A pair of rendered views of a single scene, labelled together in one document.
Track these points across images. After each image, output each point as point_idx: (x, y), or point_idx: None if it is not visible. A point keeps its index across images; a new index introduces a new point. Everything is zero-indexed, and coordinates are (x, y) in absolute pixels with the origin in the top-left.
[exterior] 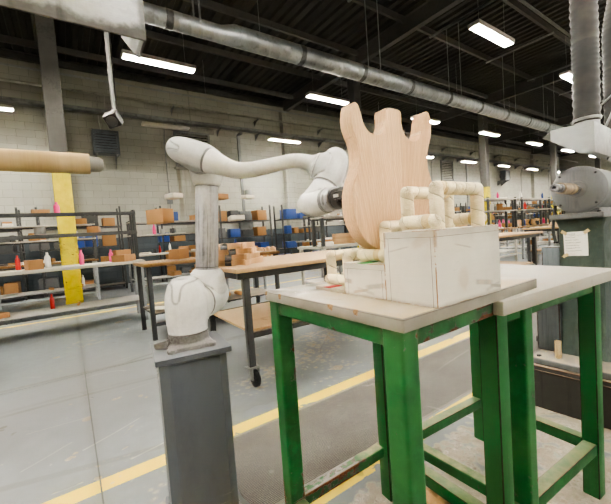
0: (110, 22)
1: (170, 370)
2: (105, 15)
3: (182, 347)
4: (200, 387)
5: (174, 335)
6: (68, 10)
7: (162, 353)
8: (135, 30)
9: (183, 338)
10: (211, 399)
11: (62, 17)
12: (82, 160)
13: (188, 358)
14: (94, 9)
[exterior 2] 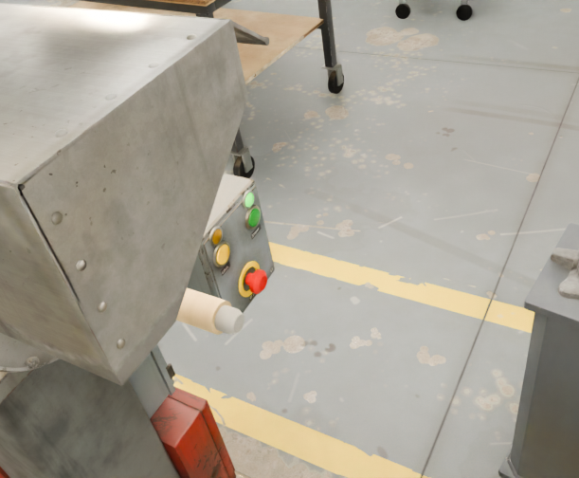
0: (63, 351)
1: (548, 321)
2: (52, 341)
3: None
4: None
5: None
6: (11, 328)
7: (555, 279)
8: (99, 369)
9: None
10: None
11: (11, 336)
12: (203, 325)
13: None
14: (36, 331)
